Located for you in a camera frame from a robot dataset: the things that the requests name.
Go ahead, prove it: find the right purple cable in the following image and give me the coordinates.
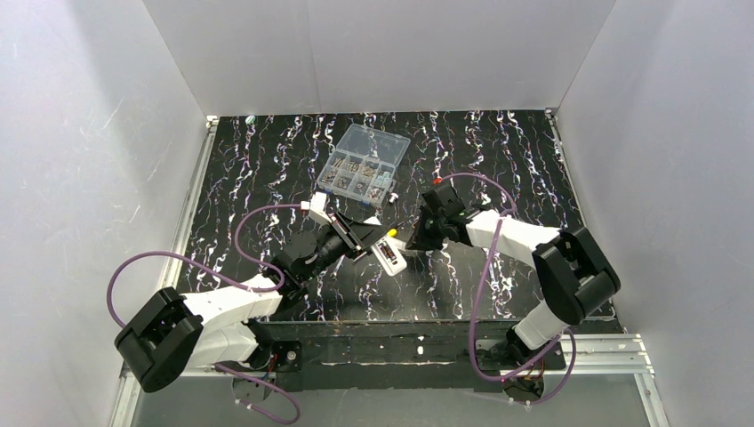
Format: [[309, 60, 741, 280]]
[[438, 172, 577, 406]]

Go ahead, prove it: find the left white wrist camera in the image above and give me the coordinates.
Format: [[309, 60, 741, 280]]
[[300, 191, 332, 226]]

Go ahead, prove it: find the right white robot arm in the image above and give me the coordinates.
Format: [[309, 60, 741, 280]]
[[406, 182, 621, 355]]

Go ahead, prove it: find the aluminium rail frame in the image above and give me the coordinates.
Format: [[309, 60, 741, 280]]
[[120, 115, 670, 427]]

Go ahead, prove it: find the clear plastic screw organizer box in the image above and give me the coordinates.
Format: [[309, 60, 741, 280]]
[[317, 124, 411, 208]]

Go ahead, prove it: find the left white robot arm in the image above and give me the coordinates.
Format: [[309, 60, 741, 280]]
[[114, 212, 389, 392]]

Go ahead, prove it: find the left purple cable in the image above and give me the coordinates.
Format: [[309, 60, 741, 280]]
[[106, 204, 317, 425]]

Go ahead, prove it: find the purple cable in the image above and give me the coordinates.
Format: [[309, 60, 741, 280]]
[[106, 204, 317, 425], [438, 172, 577, 406]]

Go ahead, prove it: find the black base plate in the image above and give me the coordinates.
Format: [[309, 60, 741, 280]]
[[232, 320, 566, 395]]

